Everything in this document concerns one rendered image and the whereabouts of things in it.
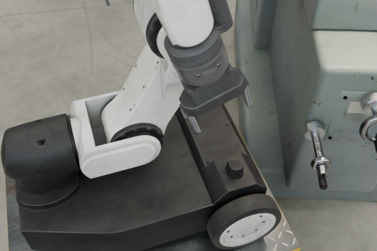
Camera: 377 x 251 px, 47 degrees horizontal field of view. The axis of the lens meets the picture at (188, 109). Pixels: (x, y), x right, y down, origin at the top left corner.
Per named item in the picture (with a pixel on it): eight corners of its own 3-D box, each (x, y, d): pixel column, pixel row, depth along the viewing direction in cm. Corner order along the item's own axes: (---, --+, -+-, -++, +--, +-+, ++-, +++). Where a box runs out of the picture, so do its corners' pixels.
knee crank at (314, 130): (334, 191, 119) (339, 179, 114) (312, 190, 119) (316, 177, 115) (320, 130, 134) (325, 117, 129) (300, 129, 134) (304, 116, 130)
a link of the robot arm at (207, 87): (192, 129, 74) (169, 83, 65) (173, 94, 80) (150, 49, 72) (257, 94, 74) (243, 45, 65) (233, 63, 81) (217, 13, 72)
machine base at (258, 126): (390, 203, 176) (408, 176, 162) (242, 198, 178) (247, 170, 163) (334, 26, 258) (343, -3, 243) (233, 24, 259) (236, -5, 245)
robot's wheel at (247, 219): (211, 258, 120) (214, 223, 105) (205, 241, 123) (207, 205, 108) (276, 237, 124) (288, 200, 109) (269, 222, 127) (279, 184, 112)
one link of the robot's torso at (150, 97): (106, 175, 110) (161, 14, 80) (93, 119, 123) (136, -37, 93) (162, 172, 117) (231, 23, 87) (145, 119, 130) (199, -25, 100)
